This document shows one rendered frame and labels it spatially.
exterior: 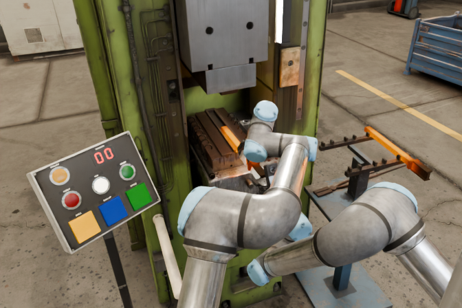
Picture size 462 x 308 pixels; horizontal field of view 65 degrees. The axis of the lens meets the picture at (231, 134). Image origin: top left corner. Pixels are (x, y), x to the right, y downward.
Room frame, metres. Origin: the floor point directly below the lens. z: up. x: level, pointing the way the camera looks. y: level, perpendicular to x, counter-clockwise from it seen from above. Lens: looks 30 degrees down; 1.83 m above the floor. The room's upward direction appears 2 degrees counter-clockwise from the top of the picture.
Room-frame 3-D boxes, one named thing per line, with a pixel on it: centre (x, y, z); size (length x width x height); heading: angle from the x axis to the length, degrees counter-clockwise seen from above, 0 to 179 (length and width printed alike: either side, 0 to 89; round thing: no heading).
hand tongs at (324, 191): (1.47, -0.67, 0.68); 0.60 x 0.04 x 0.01; 113
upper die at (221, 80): (1.48, 0.06, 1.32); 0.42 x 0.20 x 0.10; 19
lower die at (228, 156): (1.48, 0.06, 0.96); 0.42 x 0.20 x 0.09; 19
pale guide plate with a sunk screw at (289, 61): (1.51, -0.27, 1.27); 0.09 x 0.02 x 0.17; 109
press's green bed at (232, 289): (1.51, 0.01, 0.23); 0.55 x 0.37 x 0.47; 19
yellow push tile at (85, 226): (0.86, 0.47, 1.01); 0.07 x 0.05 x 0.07; 134
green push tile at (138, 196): (1.00, 0.33, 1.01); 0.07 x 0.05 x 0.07; 134
